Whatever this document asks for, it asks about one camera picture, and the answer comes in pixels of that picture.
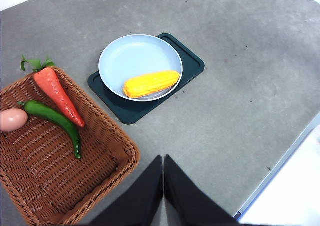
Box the blue round plate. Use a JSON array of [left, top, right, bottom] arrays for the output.
[[98, 34, 184, 102]]

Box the brown egg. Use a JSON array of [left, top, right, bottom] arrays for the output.
[[0, 108, 29, 133]]

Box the black rectangular tray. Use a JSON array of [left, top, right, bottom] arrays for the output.
[[87, 33, 206, 125]]

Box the yellow corn cob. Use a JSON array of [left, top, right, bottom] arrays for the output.
[[122, 70, 182, 99]]

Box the orange carrot with green leaves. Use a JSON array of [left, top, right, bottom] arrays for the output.
[[20, 55, 87, 128]]

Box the green chili pepper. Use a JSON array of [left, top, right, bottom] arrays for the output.
[[16, 100, 83, 160]]

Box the brown wicker basket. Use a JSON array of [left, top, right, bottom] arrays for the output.
[[0, 66, 142, 226]]

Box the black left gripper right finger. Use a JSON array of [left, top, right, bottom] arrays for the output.
[[163, 154, 241, 226]]

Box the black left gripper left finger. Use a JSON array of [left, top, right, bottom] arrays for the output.
[[86, 155, 164, 226]]

